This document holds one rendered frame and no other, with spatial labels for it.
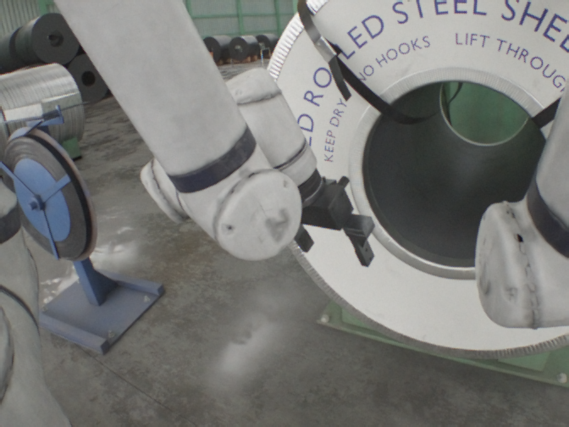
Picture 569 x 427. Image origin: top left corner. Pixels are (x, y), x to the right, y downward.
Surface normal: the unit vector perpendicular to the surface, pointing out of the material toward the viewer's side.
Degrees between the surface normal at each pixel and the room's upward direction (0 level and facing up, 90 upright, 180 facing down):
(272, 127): 91
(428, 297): 90
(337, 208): 84
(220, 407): 0
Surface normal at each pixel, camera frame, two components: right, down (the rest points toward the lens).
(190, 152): 0.17, 0.55
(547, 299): -0.14, 0.34
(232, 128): 0.81, 0.03
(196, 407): -0.10, -0.90
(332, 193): -0.43, -0.69
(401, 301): -0.51, 0.42
